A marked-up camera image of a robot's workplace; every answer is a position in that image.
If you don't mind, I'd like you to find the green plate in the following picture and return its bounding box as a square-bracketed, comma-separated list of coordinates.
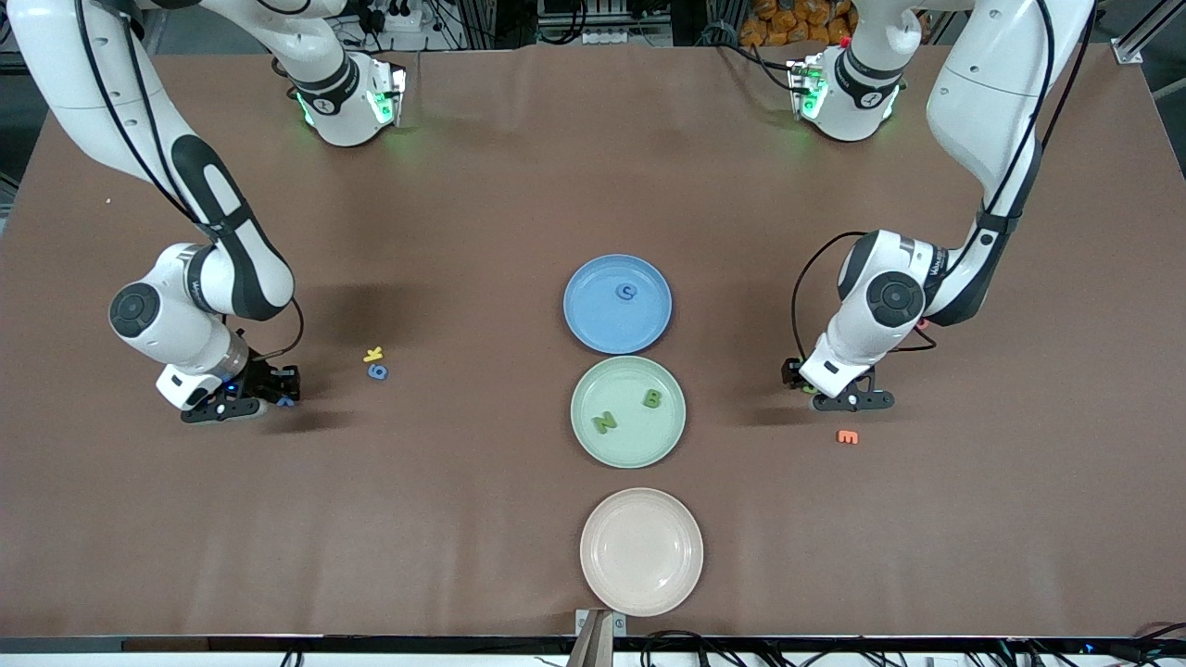
[570, 356, 688, 470]

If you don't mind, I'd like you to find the blue plate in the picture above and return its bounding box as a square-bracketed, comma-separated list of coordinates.
[563, 254, 674, 356]

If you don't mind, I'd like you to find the brown table cover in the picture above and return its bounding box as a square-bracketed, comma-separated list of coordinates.
[0, 42, 1186, 640]

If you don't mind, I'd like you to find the beige plate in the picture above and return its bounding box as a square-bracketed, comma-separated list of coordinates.
[579, 487, 705, 618]

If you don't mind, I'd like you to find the metal table clamp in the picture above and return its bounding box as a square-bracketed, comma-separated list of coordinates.
[574, 607, 627, 667]

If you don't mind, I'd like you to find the orange packaged goods pile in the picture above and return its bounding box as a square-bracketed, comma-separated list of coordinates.
[739, 0, 858, 47]

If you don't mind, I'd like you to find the white power strip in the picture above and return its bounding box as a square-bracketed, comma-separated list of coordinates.
[582, 28, 673, 47]
[366, 0, 429, 52]

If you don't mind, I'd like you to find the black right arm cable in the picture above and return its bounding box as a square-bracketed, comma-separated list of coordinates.
[72, 0, 306, 362]

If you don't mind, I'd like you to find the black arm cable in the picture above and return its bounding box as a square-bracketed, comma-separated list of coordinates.
[790, 0, 1099, 364]
[72, 0, 306, 362]

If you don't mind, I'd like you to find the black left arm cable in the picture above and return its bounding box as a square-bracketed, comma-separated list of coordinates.
[790, 0, 1099, 364]

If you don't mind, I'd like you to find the black table edge rail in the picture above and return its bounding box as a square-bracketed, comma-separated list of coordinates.
[0, 636, 1186, 657]

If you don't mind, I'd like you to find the black cable loop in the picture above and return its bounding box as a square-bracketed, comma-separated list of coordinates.
[639, 630, 733, 667]

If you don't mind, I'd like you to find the aluminium frame profile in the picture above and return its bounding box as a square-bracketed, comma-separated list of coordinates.
[1115, 0, 1186, 66]

